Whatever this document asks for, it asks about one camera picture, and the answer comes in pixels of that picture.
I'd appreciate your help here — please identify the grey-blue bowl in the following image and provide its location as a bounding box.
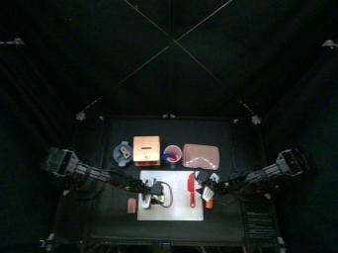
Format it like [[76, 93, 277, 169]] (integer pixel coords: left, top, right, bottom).
[[112, 140, 134, 168]]

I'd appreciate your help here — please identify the red toy knife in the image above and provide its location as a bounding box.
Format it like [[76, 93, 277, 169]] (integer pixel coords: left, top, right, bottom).
[[185, 171, 197, 209]]

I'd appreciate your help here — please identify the pink toy food piece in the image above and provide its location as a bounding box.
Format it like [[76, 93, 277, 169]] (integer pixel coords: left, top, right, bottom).
[[126, 197, 137, 214]]

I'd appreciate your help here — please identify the white cutting board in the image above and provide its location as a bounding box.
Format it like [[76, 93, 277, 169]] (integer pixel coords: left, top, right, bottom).
[[136, 169, 205, 222]]

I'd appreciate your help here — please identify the red plastic cup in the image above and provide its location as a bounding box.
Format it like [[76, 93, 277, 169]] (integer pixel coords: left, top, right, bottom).
[[162, 144, 182, 164]]

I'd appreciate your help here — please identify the wooden box with red front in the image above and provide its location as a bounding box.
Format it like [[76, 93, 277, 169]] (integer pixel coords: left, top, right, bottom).
[[132, 135, 162, 167]]

